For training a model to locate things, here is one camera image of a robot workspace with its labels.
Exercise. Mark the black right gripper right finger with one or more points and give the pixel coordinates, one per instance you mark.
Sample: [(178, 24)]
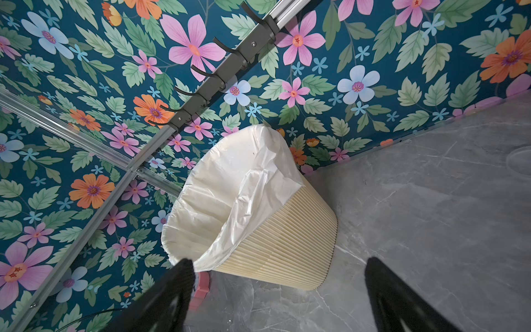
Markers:
[(396, 306)]

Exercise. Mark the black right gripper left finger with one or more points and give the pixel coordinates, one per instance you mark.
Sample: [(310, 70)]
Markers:
[(163, 307)]

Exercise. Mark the cream ribbed trash bin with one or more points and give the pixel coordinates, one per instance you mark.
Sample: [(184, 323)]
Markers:
[(292, 248)]

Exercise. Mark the white plastic bin liner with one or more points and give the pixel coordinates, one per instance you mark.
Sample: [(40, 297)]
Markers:
[(237, 185)]

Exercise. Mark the black wall hook rail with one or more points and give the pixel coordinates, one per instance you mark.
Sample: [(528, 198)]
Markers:
[(238, 60)]

